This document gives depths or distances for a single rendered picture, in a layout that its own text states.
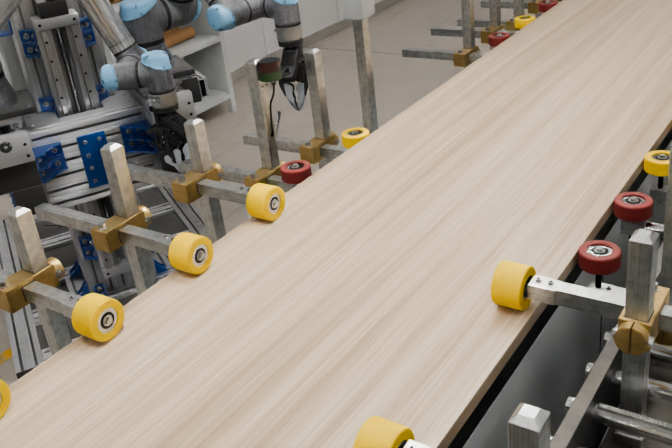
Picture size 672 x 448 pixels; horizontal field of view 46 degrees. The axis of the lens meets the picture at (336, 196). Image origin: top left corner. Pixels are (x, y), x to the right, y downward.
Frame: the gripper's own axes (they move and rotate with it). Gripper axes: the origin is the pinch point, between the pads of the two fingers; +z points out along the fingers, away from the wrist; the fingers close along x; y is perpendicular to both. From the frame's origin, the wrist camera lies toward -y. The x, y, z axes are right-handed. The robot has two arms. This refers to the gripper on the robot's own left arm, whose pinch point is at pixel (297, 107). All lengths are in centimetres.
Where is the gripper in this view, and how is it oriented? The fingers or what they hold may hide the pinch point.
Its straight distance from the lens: 239.8
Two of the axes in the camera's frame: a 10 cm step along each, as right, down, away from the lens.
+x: -9.7, 0.0, 2.5
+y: 2.2, -4.5, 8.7
